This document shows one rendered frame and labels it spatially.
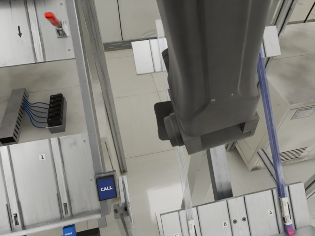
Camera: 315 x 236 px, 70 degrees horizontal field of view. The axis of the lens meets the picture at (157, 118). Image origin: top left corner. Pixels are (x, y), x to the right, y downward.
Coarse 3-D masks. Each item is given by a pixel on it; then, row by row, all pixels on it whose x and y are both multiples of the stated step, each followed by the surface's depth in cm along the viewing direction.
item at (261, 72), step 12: (264, 72) 51; (264, 84) 51; (264, 96) 51; (264, 108) 51; (276, 132) 51; (276, 144) 51; (276, 156) 50; (276, 168) 51; (276, 180) 51; (288, 228) 50
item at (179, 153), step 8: (160, 24) 48; (160, 32) 48; (160, 40) 48; (160, 48) 47; (160, 56) 48; (168, 88) 47; (168, 96) 47; (176, 152) 48; (184, 160) 47; (184, 168) 47; (184, 176) 47; (184, 184) 47; (184, 192) 47; (184, 200) 47; (192, 208) 47; (192, 216) 47
